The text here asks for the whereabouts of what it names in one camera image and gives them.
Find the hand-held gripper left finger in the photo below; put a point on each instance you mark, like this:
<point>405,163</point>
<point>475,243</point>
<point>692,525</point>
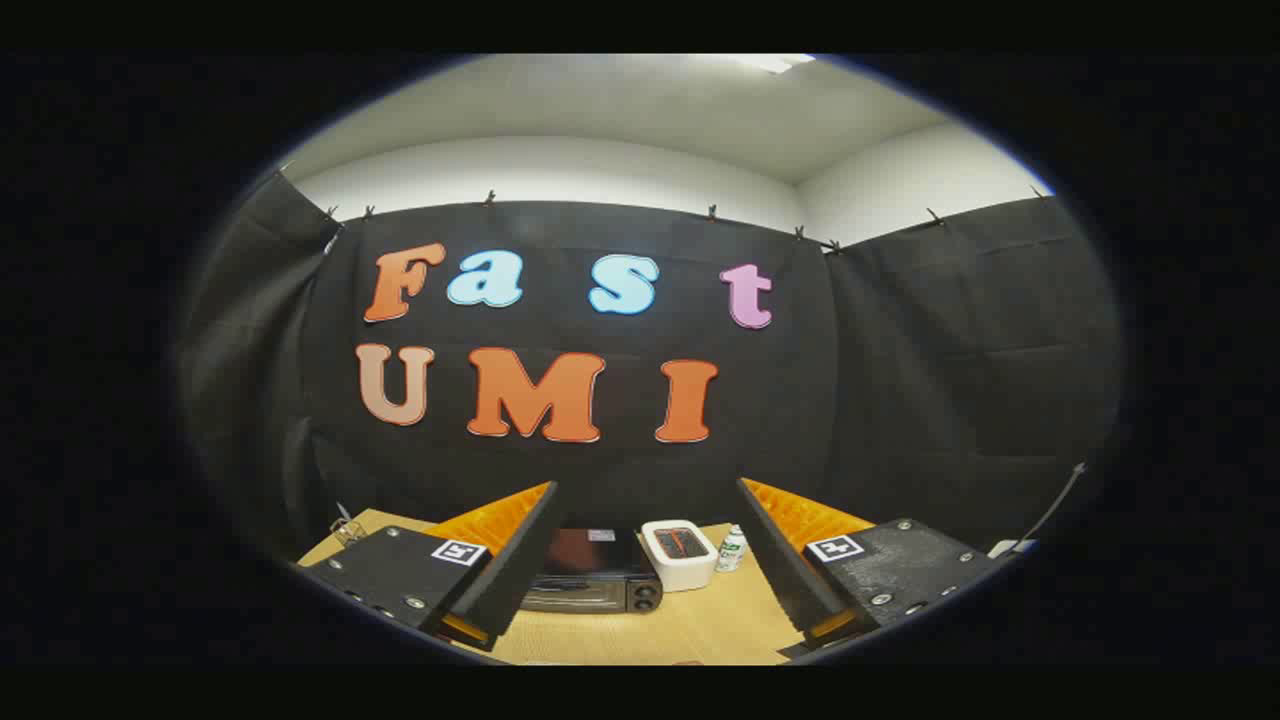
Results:
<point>520,580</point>

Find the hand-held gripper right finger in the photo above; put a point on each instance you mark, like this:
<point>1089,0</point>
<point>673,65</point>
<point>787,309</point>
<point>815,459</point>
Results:
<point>790,580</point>

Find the black toaster oven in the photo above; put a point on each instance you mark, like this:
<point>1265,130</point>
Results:
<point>595,560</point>

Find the small white green-label bottle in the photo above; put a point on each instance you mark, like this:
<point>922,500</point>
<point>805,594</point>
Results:
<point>732,550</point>

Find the white rectangular box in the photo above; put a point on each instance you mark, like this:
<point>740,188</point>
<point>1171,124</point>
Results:
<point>680,574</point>

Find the row of small black clips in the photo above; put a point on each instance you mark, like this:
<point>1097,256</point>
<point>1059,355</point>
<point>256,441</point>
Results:
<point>490,198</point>

